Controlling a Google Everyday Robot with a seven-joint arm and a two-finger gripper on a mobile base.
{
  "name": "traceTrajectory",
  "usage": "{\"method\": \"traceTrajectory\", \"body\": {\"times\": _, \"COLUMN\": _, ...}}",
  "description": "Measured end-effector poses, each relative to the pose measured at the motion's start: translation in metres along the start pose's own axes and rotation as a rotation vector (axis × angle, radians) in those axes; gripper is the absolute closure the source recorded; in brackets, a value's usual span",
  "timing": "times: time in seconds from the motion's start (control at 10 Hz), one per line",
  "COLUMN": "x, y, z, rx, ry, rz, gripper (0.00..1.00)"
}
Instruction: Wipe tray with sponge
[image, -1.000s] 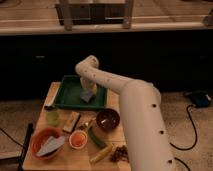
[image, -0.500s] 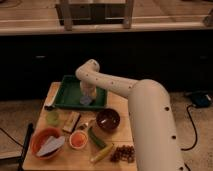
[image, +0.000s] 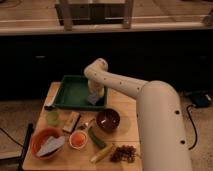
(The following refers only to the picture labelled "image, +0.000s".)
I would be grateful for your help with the dark brown bowl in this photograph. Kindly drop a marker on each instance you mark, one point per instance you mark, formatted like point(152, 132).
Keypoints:
point(108, 119)

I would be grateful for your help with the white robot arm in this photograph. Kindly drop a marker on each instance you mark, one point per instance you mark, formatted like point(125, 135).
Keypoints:
point(160, 122)

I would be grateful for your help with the small metal spoon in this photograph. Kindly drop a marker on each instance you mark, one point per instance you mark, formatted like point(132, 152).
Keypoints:
point(86, 125)

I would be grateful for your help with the green translucent cup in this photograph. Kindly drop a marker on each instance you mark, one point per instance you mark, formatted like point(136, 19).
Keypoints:
point(52, 118)

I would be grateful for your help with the wooden frame stand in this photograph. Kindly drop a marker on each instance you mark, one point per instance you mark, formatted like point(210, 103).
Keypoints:
point(71, 13)

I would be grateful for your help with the dark blue floor device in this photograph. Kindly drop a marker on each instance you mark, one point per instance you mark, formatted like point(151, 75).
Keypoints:
point(200, 99)

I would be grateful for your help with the green cucumber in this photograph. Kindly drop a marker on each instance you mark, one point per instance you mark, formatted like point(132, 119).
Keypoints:
point(96, 140)

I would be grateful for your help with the green plastic tray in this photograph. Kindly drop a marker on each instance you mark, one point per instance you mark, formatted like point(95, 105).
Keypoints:
point(73, 93)

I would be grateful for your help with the wooden block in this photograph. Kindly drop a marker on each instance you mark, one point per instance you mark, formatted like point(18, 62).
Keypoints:
point(71, 122)

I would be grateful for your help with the black table side bar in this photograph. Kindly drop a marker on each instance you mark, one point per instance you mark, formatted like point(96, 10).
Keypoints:
point(29, 132)

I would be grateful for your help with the orange bowl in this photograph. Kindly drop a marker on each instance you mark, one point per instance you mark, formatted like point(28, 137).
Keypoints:
point(40, 137)

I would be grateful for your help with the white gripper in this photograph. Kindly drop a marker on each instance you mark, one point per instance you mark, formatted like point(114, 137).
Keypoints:
point(95, 87)

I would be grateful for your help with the small white orange cup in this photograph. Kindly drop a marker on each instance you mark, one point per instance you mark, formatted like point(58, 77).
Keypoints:
point(78, 139)

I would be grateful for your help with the yellow corn cob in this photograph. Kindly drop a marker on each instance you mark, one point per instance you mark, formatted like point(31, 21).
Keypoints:
point(101, 154)

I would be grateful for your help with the grey cloth in bowl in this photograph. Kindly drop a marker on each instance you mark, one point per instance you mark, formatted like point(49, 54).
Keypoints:
point(50, 145)

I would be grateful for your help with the brown grape bunch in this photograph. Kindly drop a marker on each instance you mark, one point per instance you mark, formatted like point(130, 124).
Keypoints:
point(123, 153)

